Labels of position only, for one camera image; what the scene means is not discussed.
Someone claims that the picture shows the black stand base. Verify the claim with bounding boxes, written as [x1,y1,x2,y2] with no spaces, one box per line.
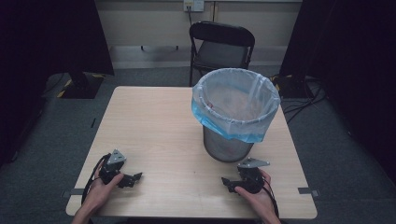
[56,71,106,100]
[270,74,316,100]

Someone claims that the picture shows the person's right hand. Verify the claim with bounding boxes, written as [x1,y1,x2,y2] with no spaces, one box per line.
[233,169,278,217]

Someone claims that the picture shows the black floor cables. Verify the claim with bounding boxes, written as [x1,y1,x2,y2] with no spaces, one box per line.
[281,78,327,124]

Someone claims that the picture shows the white wall outlet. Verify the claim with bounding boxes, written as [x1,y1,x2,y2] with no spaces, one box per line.
[183,0,205,13]

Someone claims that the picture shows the translucent blue trash bag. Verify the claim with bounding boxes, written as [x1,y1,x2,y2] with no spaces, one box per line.
[191,67,281,145]

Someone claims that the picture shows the black mesh trash bin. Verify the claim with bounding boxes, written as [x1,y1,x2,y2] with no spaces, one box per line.
[203,125,255,163]

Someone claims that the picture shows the dark curtain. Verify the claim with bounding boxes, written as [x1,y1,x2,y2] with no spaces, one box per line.
[0,0,115,166]
[279,0,396,185]

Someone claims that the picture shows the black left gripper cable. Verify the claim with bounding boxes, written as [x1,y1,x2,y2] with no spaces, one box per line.
[80,153,112,205]

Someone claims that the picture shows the person's left hand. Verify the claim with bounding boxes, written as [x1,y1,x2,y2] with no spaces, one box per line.
[81,164,125,216]

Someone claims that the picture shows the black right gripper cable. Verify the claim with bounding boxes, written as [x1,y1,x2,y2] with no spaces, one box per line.
[262,177,280,218]

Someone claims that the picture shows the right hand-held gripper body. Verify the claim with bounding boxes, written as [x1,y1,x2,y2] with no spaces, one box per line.
[236,157,271,195]

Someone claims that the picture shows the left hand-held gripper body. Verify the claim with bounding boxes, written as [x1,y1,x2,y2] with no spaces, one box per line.
[98,148,128,186]

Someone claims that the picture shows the black folding chair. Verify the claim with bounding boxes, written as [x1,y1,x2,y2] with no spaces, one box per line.
[188,21,257,88]

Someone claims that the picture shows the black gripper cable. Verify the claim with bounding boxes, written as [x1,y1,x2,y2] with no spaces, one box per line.
[80,153,112,205]
[262,177,280,218]

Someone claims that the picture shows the grey tape strip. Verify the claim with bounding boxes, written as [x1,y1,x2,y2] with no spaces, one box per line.
[61,188,86,199]
[297,187,320,198]

